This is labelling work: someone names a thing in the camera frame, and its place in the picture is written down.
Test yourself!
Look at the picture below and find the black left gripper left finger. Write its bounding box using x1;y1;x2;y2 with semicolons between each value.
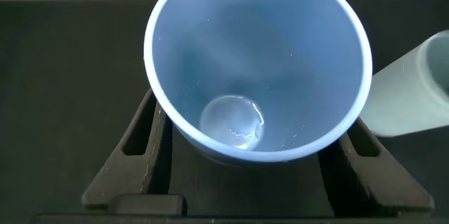
81;88;173;211

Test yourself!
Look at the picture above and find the black felt table cover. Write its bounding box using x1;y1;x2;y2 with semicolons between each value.
0;0;449;224

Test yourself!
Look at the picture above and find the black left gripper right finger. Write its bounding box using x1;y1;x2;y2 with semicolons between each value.
317;117;436;218

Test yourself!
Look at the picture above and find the teal plastic cup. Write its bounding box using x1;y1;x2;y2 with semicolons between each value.
359;29;449;138

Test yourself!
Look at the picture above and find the blue plastic cup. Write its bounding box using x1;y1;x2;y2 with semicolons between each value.
142;0;374;168

